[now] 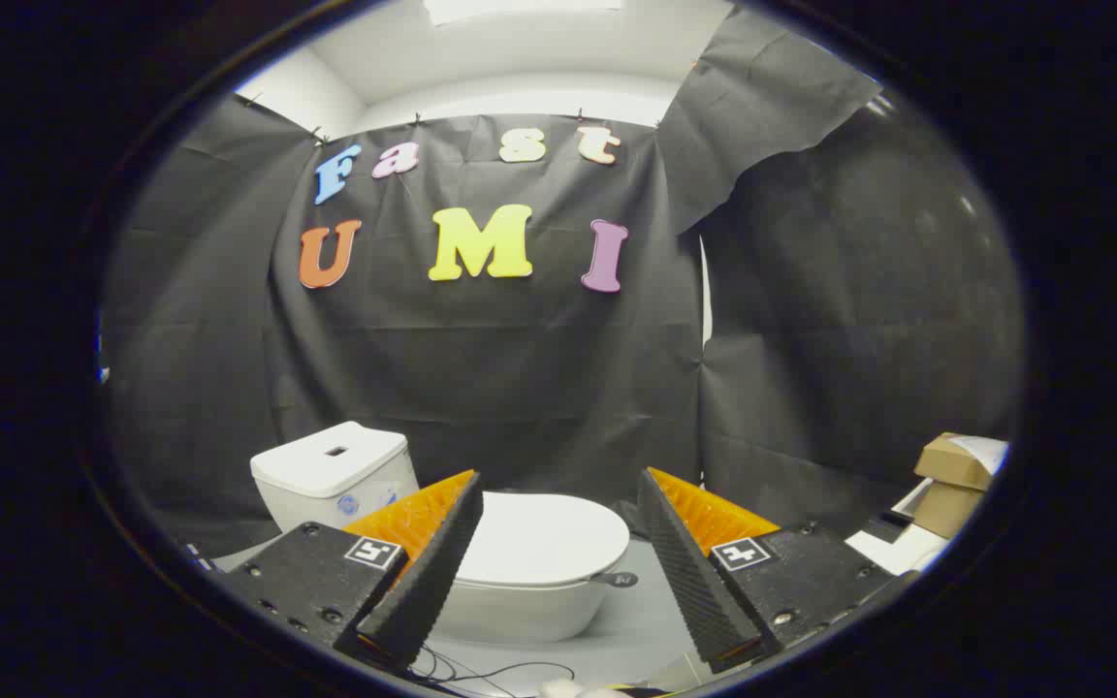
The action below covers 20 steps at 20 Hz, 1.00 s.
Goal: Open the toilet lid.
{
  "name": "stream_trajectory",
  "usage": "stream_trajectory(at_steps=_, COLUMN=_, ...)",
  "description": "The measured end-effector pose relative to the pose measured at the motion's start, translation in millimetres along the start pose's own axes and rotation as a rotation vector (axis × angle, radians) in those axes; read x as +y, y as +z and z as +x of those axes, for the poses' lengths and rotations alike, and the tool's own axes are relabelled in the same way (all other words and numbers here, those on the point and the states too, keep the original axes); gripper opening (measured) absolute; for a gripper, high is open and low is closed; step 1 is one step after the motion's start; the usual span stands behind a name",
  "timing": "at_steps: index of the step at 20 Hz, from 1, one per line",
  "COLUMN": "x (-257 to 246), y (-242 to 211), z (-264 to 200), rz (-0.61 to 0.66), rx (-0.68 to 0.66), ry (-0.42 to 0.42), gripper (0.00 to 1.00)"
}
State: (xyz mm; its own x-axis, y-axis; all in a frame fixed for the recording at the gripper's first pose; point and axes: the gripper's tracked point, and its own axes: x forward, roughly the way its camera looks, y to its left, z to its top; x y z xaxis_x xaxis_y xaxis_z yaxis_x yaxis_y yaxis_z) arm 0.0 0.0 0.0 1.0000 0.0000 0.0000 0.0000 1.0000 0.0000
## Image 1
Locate white flat board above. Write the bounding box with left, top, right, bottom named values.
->
left=847, top=479, right=949, bottom=575

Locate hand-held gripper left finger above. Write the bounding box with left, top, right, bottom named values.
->
left=214, top=470, right=485, bottom=670

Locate thin black cable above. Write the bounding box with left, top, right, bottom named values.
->
left=408, top=643, right=579, bottom=695

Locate white toilet lid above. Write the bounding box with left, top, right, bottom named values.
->
left=452, top=490, right=639, bottom=590

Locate black backdrop cloth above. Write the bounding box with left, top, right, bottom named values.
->
left=103, top=5, right=1023, bottom=560

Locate brown cardboard box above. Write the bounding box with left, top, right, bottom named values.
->
left=911, top=482, right=988, bottom=540
left=914, top=432, right=1008, bottom=492

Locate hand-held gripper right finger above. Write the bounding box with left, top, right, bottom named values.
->
left=638, top=467, right=918, bottom=675

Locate white crumpled object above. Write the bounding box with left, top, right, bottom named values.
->
left=539, top=678, right=620, bottom=698

